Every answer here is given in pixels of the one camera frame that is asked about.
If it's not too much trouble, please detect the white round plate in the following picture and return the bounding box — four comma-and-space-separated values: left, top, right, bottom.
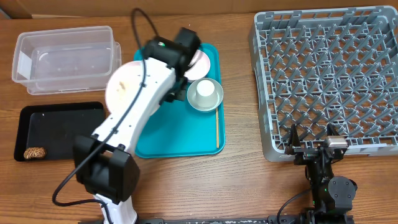
105, 60, 143, 114

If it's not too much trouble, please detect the brown mushroom piece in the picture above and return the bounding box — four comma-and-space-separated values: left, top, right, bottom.
24, 147, 47, 161

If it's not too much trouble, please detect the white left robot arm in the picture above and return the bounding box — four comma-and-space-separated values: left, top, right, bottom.
72, 36, 201, 223

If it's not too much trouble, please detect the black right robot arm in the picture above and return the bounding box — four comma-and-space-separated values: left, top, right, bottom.
276, 124, 358, 224

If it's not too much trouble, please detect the white paper cup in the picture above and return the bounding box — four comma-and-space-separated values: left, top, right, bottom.
196, 80, 215, 98

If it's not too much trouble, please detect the grey green bowl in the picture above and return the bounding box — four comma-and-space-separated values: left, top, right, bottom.
187, 78, 224, 112

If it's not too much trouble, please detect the white round bowl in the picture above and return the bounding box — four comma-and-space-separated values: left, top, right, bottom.
184, 50, 211, 82

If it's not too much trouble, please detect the teal plastic tray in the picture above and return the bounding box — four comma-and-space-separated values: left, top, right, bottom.
132, 42, 226, 159

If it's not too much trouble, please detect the wooden chopstick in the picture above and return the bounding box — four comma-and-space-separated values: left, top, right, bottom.
215, 108, 220, 149

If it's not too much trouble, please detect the grey dish rack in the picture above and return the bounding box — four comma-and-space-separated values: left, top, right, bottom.
249, 6, 397, 162

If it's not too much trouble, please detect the clear plastic bin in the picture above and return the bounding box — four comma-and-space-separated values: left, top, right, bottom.
12, 26, 122, 95

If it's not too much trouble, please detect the black plastic tray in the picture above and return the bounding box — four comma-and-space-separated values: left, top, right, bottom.
14, 101, 105, 162

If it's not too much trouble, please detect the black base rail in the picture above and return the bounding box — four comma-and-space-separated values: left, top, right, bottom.
139, 215, 355, 224

